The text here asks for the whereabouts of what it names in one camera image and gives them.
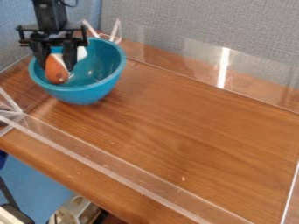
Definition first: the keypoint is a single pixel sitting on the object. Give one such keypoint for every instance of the clear acrylic barrier back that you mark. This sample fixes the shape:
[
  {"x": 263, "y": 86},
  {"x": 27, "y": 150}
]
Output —
[{"x": 259, "y": 78}]

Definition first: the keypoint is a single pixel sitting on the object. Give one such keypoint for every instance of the blue bowl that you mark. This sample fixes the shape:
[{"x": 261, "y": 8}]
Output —
[{"x": 93, "y": 76}]

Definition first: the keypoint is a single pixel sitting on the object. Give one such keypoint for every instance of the white device under table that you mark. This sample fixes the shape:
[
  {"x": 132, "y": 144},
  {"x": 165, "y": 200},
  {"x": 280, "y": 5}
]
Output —
[{"x": 76, "y": 211}]

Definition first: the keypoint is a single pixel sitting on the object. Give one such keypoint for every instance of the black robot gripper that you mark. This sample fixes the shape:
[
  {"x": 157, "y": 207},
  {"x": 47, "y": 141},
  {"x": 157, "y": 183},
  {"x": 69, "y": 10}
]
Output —
[{"x": 53, "y": 30}]

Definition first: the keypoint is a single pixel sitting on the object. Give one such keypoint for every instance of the brown and white toy mushroom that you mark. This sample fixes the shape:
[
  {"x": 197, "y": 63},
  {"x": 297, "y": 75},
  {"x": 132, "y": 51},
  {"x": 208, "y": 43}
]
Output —
[{"x": 56, "y": 72}]

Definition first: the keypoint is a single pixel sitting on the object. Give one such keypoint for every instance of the clear acrylic barrier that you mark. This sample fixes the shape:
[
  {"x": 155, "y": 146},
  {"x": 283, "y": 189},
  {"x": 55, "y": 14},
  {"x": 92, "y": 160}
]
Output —
[
  {"x": 259, "y": 78},
  {"x": 169, "y": 195}
]

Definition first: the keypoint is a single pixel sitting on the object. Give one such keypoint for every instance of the clear acrylic barrier front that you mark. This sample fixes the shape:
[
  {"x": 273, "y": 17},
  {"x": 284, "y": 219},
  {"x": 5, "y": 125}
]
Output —
[{"x": 169, "y": 195}]

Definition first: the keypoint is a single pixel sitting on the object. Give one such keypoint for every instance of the black and white chair part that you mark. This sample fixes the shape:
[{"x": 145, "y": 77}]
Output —
[{"x": 11, "y": 214}]

